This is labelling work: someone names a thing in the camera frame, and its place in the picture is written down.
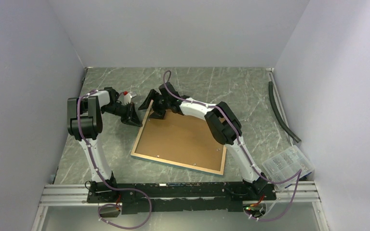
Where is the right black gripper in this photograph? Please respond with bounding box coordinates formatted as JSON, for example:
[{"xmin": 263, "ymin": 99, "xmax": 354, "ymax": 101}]
[{"xmin": 138, "ymin": 90, "xmax": 170, "ymax": 120}]

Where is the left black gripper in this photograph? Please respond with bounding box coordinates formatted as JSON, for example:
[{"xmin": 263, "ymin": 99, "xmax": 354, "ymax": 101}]
[{"xmin": 102, "ymin": 102, "xmax": 143, "ymax": 128}]

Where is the blue wooden picture frame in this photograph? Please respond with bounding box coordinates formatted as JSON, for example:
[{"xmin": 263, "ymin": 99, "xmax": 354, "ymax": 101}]
[{"xmin": 130, "ymin": 100, "xmax": 228, "ymax": 176}]

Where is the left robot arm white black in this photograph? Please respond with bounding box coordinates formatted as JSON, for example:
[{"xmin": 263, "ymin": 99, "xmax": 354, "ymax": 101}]
[{"xmin": 67, "ymin": 87, "xmax": 142, "ymax": 202}]

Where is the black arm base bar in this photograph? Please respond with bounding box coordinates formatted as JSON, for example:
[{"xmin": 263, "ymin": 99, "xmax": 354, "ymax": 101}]
[{"xmin": 87, "ymin": 181, "xmax": 276, "ymax": 215}]

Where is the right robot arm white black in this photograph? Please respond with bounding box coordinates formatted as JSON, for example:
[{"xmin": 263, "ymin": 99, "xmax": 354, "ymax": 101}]
[{"xmin": 138, "ymin": 82, "xmax": 267, "ymax": 200}]

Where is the clear plastic screw box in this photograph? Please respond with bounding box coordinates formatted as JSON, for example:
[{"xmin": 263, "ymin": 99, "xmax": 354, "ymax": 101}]
[{"xmin": 262, "ymin": 145, "xmax": 315, "ymax": 182}]

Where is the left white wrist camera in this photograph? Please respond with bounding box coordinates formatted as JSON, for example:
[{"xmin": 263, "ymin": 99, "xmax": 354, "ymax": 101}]
[{"xmin": 122, "ymin": 91, "xmax": 137, "ymax": 105}]

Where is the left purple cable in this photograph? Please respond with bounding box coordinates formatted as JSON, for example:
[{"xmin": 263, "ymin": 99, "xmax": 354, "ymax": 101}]
[{"xmin": 76, "ymin": 90, "xmax": 154, "ymax": 230}]

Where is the black corrugated hose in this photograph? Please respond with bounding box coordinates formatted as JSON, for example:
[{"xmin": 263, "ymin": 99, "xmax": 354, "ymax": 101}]
[{"xmin": 268, "ymin": 81, "xmax": 302, "ymax": 143}]

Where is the aluminium extrusion rail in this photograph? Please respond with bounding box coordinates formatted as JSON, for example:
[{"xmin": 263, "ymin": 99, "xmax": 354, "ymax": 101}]
[{"xmin": 39, "ymin": 181, "xmax": 321, "ymax": 206}]

